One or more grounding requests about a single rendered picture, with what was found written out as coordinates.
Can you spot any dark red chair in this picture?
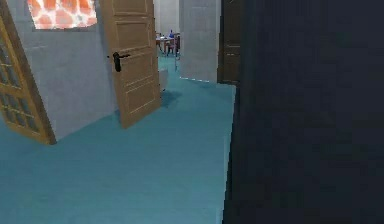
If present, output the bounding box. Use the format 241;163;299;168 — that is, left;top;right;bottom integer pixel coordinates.
166;32;182;56

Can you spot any white box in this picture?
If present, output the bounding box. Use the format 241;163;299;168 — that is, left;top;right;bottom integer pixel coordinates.
158;67;170;92

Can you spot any brown glass-paned door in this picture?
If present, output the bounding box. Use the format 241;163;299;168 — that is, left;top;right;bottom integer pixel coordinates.
0;0;58;146

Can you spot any reddish brown table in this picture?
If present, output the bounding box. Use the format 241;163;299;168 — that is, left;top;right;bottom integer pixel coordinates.
155;35;176;54

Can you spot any dark brown panelled door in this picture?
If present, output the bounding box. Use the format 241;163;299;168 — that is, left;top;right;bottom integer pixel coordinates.
217;0;242;85

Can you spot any orange patterned framed picture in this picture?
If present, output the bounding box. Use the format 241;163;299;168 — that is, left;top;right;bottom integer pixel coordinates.
26;0;99;31

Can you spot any light brown panelled door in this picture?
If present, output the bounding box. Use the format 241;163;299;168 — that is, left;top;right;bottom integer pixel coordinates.
99;0;163;130

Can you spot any black door handle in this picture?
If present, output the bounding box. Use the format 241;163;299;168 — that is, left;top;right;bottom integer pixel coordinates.
106;51;132;73

